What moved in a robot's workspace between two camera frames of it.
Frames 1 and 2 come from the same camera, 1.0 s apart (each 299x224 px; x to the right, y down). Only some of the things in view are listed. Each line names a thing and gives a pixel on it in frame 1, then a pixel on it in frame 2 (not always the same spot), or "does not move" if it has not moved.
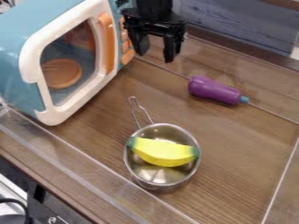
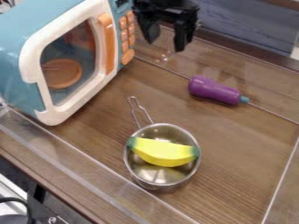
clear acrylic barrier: (86, 170) does not move
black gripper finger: (140, 38) → (150, 25)
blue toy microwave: (63, 48) does not move
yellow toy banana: (164, 153) does not move
